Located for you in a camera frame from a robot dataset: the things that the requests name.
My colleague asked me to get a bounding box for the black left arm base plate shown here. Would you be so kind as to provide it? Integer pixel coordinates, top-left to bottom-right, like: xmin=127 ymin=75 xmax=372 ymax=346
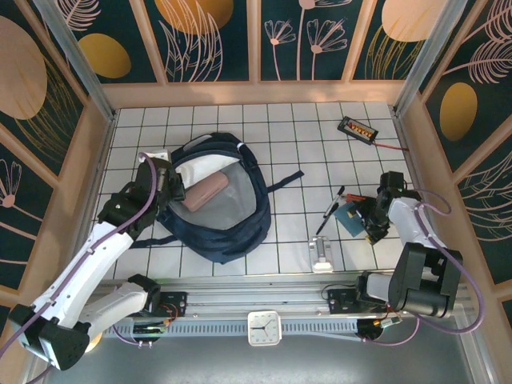
xmin=147 ymin=290 xmax=189 ymax=319

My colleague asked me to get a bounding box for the small blue notebook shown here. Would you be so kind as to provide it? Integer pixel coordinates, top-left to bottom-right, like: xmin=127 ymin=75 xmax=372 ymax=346
xmin=334 ymin=202 xmax=363 ymax=238

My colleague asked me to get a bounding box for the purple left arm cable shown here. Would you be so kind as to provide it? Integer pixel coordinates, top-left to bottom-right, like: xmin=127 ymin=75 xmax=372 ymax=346
xmin=0 ymin=153 xmax=159 ymax=384

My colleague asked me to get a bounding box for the aluminium mounting rail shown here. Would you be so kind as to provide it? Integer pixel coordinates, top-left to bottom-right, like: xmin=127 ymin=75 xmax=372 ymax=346
xmin=39 ymin=279 xmax=473 ymax=319

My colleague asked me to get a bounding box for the navy blue backpack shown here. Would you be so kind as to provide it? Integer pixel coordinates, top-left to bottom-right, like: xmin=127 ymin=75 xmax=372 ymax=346
xmin=131 ymin=131 xmax=305 ymax=266

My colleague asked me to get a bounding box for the red wire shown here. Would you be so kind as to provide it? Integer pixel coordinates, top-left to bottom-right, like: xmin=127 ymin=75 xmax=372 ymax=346
xmin=374 ymin=139 xmax=410 ymax=152

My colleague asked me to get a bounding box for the white square clock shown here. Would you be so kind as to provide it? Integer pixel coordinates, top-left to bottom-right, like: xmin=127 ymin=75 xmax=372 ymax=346
xmin=246 ymin=310 xmax=283 ymax=346

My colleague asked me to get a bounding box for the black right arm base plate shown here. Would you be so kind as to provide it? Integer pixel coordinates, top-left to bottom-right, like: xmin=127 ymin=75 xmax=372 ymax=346
xmin=326 ymin=286 xmax=400 ymax=315

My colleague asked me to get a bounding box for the black adapter board with wires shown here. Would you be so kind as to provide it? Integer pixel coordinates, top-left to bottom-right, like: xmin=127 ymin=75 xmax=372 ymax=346
xmin=131 ymin=321 xmax=171 ymax=340
xmin=357 ymin=318 xmax=402 ymax=341

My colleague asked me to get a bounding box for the aluminium frame post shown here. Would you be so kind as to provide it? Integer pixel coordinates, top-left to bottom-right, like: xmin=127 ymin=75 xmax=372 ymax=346
xmin=394 ymin=0 xmax=469 ymax=117
xmin=31 ymin=0 xmax=118 ymax=121

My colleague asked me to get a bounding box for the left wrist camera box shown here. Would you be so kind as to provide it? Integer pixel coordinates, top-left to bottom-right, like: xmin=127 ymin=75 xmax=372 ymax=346
xmin=137 ymin=147 xmax=172 ymax=162

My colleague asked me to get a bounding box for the black marker pen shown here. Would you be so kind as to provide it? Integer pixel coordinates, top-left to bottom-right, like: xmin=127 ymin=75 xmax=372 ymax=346
xmin=322 ymin=185 xmax=346 ymax=219

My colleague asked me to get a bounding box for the pink pencil case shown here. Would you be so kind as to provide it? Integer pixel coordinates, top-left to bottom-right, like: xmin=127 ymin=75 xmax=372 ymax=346
xmin=182 ymin=171 xmax=229 ymax=212

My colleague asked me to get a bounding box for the grey slotted cable duct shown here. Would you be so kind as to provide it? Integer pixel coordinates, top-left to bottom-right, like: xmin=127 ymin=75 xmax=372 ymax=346
xmin=102 ymin=319 xmax=361 ymax=340

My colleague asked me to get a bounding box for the black charger box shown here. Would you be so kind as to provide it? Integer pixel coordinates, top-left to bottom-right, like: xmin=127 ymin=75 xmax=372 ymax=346
xmin=337 ymin=115 xmax=379 ymax=144

